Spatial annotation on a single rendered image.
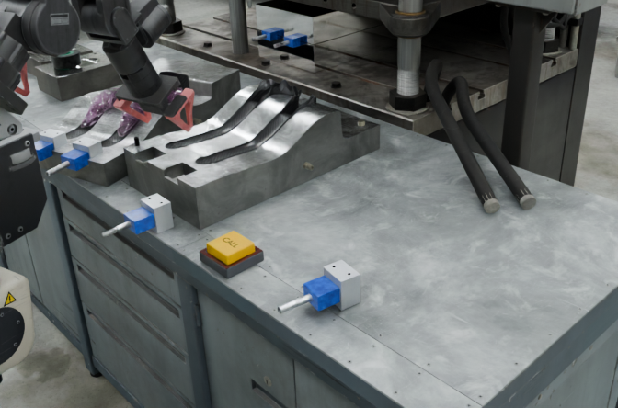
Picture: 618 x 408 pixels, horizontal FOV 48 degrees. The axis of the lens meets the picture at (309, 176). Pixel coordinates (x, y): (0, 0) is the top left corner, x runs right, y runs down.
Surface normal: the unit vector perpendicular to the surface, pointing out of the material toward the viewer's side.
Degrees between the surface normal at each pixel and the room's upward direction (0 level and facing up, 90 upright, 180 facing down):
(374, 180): 0
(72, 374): 0
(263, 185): 90
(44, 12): 90
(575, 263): 0
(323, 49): 90
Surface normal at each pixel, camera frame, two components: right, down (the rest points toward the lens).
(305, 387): -0.73, 0.33
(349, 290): 0.53, 0.37
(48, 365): -0.04, -0.89
